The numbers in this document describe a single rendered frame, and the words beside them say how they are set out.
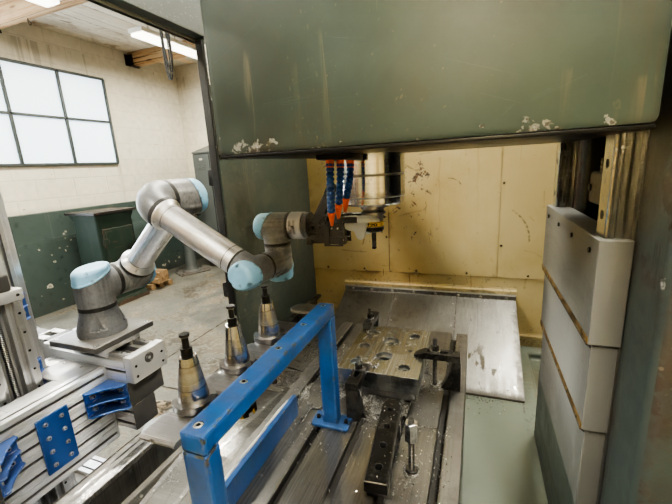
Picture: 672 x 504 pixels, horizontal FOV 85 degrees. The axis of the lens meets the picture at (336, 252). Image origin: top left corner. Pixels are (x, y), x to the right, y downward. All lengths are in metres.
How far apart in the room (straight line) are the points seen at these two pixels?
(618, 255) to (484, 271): 1.32
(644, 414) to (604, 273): 0.20
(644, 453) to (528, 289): 1.37
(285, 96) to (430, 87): 0.23
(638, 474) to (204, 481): 0.61
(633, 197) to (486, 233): 1.27
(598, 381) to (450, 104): 0.52
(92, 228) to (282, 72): 4.67
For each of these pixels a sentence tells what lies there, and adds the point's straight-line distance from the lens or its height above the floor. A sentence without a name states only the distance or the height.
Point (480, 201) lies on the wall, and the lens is 1.92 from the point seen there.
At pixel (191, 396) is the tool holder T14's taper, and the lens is 0.61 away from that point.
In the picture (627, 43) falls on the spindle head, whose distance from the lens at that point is 0.61.
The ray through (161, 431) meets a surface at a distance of 0.60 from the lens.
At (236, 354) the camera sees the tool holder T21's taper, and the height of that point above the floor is 1.25.
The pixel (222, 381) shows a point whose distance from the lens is 0.67.
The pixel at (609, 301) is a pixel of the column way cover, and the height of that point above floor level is 1.32.
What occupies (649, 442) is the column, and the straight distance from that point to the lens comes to 0.72.
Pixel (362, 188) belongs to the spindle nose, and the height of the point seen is 1.50.
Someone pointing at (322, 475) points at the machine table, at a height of 0.90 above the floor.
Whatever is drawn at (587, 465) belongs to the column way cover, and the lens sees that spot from 0.90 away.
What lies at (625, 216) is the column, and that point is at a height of 1.45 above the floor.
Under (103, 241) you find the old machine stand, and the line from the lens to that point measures 5.16.
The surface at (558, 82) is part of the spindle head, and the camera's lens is 0.59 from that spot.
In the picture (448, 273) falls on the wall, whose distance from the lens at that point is 2.00.
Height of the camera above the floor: 1.55
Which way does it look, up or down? 13 degrees down
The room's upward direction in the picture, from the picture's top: 3 degrees counter-clockwise
